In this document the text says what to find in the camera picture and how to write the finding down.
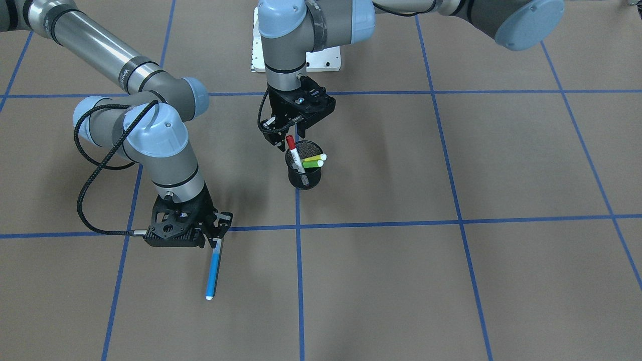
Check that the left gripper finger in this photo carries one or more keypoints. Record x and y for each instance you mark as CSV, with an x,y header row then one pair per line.
x,y
302,123
274,130

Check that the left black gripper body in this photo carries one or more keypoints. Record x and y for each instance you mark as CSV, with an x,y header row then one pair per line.
x,y
279,104

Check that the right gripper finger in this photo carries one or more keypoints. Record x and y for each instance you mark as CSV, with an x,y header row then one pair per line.
x,y
224,223
214,235

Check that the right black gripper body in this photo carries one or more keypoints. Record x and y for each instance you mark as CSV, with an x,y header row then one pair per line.
x,y
206,207

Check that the blue marker pen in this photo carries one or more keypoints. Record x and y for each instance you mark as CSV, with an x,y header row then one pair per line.
x,y
213,272

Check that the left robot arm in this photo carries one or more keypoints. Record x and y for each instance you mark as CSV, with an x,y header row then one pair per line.
x,y
289,30

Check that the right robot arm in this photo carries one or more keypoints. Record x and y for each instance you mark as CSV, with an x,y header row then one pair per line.
x,y
147,126

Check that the red capped white marker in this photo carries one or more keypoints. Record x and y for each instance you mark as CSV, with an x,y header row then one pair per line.
x,y
296,160

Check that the green highlighter pen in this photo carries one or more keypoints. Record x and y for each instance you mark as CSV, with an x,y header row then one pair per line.
x,y
313,164

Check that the black mesh pen cup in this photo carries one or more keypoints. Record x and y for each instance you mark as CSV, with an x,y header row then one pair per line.
x,y
308,177

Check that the brown paper table cover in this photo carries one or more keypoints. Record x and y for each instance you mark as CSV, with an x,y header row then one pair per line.
x,y
478,203

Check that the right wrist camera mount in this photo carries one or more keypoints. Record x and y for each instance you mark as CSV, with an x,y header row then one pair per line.
x,y
175,228

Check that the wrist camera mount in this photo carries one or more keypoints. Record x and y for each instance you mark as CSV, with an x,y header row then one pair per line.
x,y
175,228
311,99

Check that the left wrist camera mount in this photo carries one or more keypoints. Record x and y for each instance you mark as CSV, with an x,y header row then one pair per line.
x,y
311,99

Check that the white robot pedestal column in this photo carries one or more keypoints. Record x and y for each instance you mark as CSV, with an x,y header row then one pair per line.
x,y
326,60

